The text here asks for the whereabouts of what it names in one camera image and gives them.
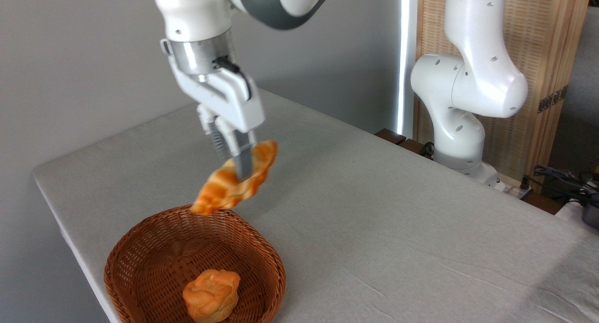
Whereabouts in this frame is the round knotted bread roll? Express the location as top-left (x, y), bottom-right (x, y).
top-left (182, 269), bottom-right (241, 323)

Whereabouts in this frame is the grey tablecloth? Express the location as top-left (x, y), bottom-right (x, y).
top-left (32, 90), bottom-right (599, 323)

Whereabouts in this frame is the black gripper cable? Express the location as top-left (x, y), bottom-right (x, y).
top-left (212, 56), bottom-right (254, 102)

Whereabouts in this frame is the dark grey device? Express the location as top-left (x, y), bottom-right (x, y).
top-left (582, 203), bottom-right (599, 230)

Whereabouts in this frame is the long twisted bread loaf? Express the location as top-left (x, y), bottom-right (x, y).
top-left (190, 140), bottom-right (279, 216)

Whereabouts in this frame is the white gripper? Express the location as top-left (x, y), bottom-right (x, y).
top-left (169, 62), bottom-right (266, 183)

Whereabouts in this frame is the dark brown wooden block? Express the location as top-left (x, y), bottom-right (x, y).
top-left (374, 128), bottom-right (407, 145)
top-left (398, 138), bottom-right (434, 158)

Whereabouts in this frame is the black cable bundle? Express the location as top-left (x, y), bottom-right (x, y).
top-left (520, 165), bottom-right (599, 207)

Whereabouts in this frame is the wooden folding screen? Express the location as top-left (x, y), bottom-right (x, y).
top-left (414, 0), bottom-right (593, 193)

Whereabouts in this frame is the brown wicker basket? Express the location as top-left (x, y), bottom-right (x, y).
top-left (103, 204), bottom-right (287, 323)

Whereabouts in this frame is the metal screen hinge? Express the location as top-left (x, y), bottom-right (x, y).
top-left (537, 85), bottom-right (569, 114)

